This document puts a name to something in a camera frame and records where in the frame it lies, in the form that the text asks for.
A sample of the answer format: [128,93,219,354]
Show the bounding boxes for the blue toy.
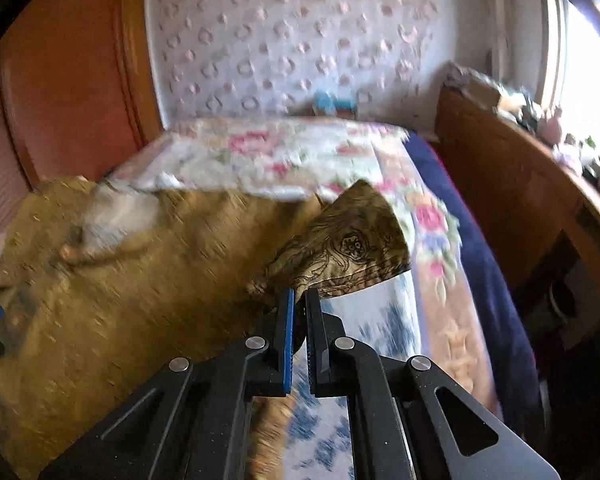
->
[312,90,359,117]

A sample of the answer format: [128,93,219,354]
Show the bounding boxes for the wooden desk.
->
[434,84,600,323]

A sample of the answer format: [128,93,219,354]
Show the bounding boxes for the white circle-patterned curtain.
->
[145,0,508,136]

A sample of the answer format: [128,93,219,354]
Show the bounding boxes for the window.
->
[539,0,600,161]

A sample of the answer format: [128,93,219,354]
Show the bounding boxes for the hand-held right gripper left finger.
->
[39,287,297,480]

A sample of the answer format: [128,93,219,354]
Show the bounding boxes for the olive patterned garment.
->
[0,176,412,480]

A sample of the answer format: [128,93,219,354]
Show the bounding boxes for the floral bed quilt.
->
[105,117,506,480]

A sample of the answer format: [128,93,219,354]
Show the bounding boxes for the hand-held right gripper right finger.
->
[304,287,561,480]

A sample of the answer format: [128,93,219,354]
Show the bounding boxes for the pink figurine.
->
[544,109,568,148]

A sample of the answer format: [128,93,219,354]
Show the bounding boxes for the navy blue blanket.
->
[404,130,548,443]

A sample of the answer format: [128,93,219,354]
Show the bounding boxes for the cardboard box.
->
[446,61,513,107]

